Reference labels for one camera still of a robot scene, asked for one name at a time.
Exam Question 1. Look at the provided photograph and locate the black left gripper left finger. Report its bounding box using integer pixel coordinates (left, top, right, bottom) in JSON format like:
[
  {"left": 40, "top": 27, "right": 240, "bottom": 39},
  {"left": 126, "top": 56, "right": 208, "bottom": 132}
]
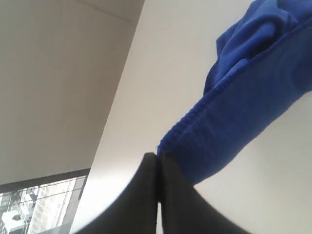
[{"left": 76, "top": 153, "right": 158, "bottom": 234}]

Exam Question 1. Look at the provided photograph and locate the blue microfiber towel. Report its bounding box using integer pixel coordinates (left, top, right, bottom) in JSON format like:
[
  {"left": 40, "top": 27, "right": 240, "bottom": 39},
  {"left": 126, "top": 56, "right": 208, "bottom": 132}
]
[{"left": 157, "top": 0, "right": 312, "bottom": 184}]

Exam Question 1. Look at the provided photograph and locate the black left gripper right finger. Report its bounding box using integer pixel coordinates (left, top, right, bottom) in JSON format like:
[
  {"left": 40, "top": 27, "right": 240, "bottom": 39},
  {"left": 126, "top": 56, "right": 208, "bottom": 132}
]
[{"left": 158, "top": 155, "right": 249, "bottom": 234}]

